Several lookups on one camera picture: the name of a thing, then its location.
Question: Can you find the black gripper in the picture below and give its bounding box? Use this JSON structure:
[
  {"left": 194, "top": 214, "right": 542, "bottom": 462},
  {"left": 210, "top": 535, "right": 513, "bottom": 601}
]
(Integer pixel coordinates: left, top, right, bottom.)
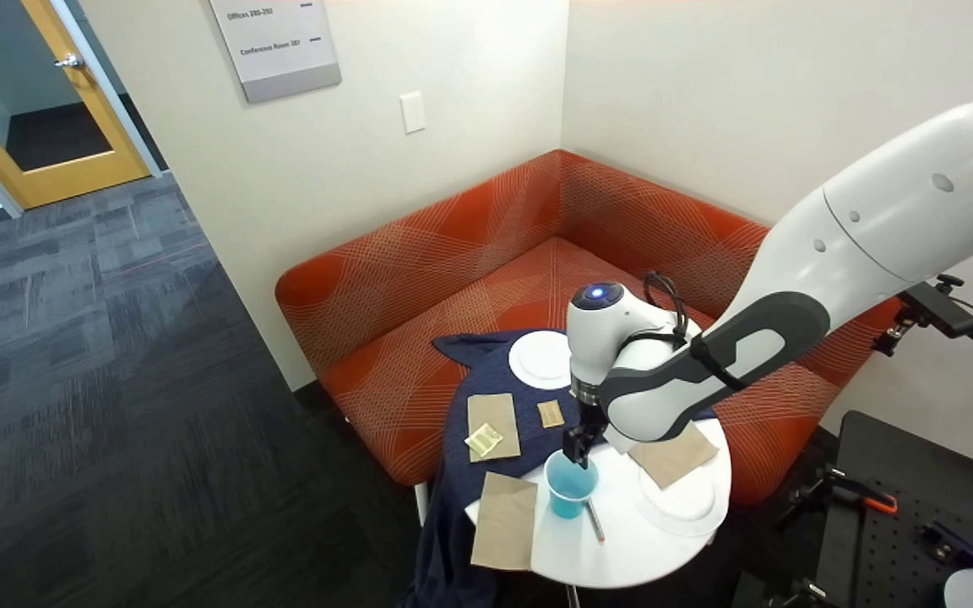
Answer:
[{"left": 565, "top": 382, "right": 607, "bottom": 468}]

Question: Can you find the blue plastic cup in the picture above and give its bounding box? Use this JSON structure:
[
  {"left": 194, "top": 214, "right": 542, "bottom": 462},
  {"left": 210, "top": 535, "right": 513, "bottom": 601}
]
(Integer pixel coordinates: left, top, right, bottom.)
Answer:
[{"left": 544, "top": 454, "right": 598, "bottom": 520}]

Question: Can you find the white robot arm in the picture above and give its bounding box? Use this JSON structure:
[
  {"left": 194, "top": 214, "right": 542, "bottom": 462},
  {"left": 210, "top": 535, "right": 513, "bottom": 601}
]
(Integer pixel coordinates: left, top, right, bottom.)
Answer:
[{"left": 565, "top": 103, "right": 973, "bottom": 462}]

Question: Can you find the white paper plate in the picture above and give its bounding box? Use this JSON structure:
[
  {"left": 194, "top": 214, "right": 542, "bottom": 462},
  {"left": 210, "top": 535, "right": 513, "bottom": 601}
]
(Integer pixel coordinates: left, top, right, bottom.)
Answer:
[
  {"left": 660, "top": 475, "right": 719, "bottom": 520},
  {"left": 506, "top": 332, "right": 570, "bottom": 393}
]

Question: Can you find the brown paper napkin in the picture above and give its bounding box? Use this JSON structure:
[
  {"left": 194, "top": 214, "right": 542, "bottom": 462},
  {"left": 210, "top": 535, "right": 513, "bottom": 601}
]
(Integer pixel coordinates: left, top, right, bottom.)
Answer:
[
  {"left": 629, "top": 427, "right": 717, "bottom": 491},
  {"left": 469, "top": 475, "right": 539, "bottom": 571},
  {"left": 468, "top": 393, "right": 522, "bottom": 460}
]

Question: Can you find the round white table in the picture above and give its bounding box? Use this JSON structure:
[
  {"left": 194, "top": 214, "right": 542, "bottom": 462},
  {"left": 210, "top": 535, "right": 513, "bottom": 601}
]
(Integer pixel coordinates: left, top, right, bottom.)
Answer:
[{"left": 513, "top": 418, "right": 732, "bottom": 587}]

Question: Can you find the yellow green packet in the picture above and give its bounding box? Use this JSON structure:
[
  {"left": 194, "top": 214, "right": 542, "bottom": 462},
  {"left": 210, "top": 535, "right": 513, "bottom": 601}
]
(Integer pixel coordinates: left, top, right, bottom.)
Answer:
[{"left": 468, "top": 424, "right": 499, "bottom": 462}]

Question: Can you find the blue denim cloth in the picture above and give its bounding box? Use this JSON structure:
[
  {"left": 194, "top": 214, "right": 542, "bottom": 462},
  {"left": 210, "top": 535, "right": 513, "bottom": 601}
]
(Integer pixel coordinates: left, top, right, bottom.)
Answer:
[{"left": 401, "top": 332, "right": 575, "bottom": 608}]

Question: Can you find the orange sofa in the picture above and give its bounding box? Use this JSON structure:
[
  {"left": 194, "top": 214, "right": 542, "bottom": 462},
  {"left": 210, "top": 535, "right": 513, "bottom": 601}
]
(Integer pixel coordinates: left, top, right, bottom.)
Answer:
[{"left": 273, "top": 150, "right": 907, "bottom": 515}]

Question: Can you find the black orange clamp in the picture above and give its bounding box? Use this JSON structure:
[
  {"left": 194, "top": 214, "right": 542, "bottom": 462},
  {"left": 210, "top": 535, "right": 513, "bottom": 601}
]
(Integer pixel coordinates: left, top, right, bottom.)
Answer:
[{"left": 780, "top": 468, "right": 900, "bottom": 527}]

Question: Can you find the black perforated mounting board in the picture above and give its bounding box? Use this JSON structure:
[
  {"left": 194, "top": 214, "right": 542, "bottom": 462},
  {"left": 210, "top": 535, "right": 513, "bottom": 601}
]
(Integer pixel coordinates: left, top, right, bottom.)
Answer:
[{"left": 817, "top": 411, "right": 973, "bottom": 608}]

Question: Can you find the yellow wooden door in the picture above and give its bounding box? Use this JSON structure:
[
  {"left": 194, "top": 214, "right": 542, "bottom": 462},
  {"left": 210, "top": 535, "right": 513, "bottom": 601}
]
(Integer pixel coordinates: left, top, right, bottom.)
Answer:
[{"left": 0, "top": 0, "right": 156, "bottom": 210}]

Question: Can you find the white light switch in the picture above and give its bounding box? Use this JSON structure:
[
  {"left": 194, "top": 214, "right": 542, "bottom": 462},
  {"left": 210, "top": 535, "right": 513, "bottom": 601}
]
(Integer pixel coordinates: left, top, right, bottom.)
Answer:
[{"left": 398, "top": 91, "right": 425, "bottom": 136}]

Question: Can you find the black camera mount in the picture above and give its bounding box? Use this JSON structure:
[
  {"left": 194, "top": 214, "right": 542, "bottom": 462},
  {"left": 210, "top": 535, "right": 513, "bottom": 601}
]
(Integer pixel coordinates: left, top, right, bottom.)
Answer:
[{"left": 877, "top": 274, "right": 973, "bottom": 357}]

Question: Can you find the white wall sign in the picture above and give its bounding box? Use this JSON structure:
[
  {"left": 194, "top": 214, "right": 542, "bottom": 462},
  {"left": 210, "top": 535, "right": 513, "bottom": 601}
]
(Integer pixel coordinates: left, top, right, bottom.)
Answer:
[{"left": 206, "top": 0, "right": 342, "bottom": 105}]

